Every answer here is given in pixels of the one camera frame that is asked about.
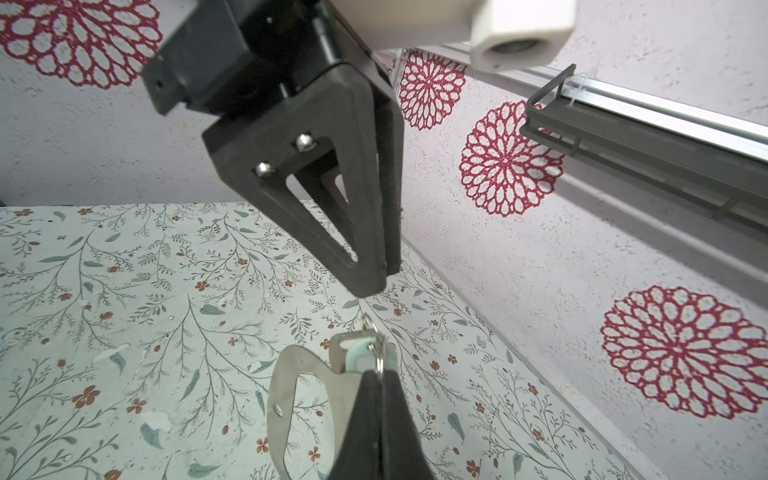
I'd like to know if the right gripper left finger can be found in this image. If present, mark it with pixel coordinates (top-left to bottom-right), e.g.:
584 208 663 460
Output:
328 371 382 480

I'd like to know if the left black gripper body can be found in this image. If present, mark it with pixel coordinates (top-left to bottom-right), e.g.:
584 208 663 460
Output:
141 1 396 117

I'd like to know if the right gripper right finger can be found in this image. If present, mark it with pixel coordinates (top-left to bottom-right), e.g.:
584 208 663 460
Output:
380 370 434 480

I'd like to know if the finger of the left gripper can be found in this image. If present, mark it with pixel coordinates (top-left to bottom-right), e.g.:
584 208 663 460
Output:
375 101 404 275
202 63 387 298

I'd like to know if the silver metal key bottle opener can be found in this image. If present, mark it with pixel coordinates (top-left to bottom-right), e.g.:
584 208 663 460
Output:
265 328 384 479

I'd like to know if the pale mint key tag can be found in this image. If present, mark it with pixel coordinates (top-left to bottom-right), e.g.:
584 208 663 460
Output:
345 337 400 373

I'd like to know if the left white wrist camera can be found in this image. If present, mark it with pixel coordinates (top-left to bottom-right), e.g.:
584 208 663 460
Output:
332 0 578 72

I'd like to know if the dark grey wall shelf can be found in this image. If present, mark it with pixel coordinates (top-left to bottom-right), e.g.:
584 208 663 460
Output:
511 65 767 234

